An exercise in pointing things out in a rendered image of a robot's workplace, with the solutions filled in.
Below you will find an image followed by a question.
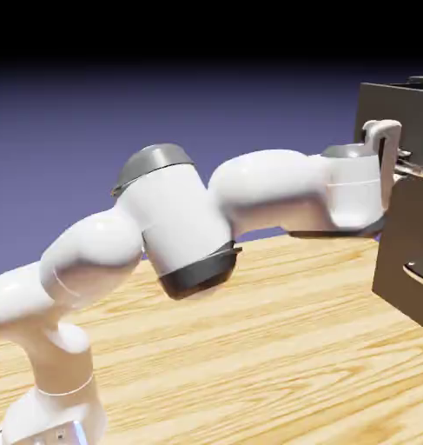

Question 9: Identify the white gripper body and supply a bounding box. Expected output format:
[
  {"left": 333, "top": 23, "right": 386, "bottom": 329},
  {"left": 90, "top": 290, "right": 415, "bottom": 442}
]
[{"left": 373, "top": 119, "right": 403, "bottom": 214}]

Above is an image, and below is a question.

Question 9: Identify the dark brown wooden cabinet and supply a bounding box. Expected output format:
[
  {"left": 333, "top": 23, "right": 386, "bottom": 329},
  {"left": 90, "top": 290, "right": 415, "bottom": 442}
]
[{"left": 353, "top": 74, "right": 423, "bottom": 335}]

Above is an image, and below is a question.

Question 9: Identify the curved silver drawer handle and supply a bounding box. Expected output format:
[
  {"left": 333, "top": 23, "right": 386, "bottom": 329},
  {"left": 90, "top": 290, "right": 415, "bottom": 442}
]
[
  {"left": 393, "top": 149, "right": 423, "bottom": 180},
  {"left": 402, "top": 261, "right": 423, "bottom": 287}
]

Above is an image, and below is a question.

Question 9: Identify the dark brown drawer front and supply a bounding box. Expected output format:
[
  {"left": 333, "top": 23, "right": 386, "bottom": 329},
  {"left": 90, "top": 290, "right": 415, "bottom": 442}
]
[
  {"left": 353, "top": 82, "right": 423, "bottom": 169},
  {"left": 371, "top": 173, "right": 423, "bottom": 335}
]

